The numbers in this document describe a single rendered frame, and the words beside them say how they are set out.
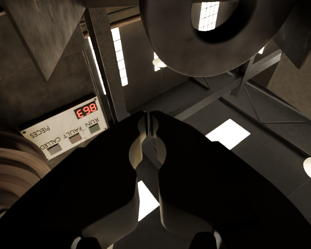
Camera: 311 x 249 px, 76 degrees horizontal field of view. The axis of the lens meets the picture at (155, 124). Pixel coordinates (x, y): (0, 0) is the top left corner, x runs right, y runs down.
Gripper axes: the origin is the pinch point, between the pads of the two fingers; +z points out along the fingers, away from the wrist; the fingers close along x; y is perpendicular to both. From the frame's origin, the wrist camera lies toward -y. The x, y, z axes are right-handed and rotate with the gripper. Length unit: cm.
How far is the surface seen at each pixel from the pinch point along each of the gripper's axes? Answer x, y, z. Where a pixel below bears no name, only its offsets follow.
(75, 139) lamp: -30, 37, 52
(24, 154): -34, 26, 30
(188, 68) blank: 4.5, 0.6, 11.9
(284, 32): 15.1, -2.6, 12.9
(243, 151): 352, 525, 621
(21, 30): -10.4, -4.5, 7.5
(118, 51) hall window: -125, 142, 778
